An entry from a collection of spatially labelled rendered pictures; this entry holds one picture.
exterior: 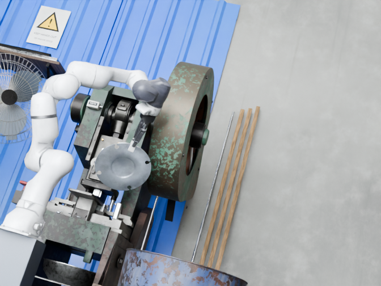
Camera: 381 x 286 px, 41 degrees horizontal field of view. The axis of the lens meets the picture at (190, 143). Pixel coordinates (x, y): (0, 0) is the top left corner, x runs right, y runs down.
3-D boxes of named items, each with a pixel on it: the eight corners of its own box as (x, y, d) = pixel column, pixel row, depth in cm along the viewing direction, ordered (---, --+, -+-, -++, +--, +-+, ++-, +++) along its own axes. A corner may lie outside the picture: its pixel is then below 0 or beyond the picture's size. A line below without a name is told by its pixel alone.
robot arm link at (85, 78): (51, 53, 220) (62, 51, 206) (89, 64, 230) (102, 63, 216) (41, 96, 220) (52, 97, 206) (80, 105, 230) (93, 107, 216)
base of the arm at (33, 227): (33, 237, 194) (46, 202, 199) (-13, 224, 195) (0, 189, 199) (46, 244, 215) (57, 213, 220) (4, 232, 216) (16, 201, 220)
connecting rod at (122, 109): (118, 149, 292) (135, 96, 302) (97, 144, 294) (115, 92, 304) (125, 160, 312) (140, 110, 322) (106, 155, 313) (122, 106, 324)
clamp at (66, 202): (75, 211, 289) (81, 194, 292) (48, 204, 291) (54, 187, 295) (77, 213, 294) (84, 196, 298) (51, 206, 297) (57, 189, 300)
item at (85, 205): (85, 217, 259) (93, 192, 264) (59, 210, 262) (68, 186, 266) (96, 226, 283) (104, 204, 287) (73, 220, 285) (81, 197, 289)
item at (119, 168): (156, 184, 268) (156, 183, 269) (143, 138, 254) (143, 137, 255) (103, 195, 269) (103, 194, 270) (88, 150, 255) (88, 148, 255)
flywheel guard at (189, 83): (173, 181, 251) (214, 41, 277) (119, 168, 256) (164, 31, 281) (187, 221, 348) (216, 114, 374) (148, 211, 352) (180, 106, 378)
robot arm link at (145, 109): (162, 102, 250) (157, 112, 253) (139, 93, 247) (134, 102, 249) (163, 114, 240) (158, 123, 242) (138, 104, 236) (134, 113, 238)
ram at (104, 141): (108, 183, 283) (123, 134, 292) (83, 176, 285) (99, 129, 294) (114, 190, 299) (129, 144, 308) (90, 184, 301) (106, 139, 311)
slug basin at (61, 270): (88, 290, 260) (94, 271, 263) (27, 273, 265) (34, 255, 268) (103, 294, 292) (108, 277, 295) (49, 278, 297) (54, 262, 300)
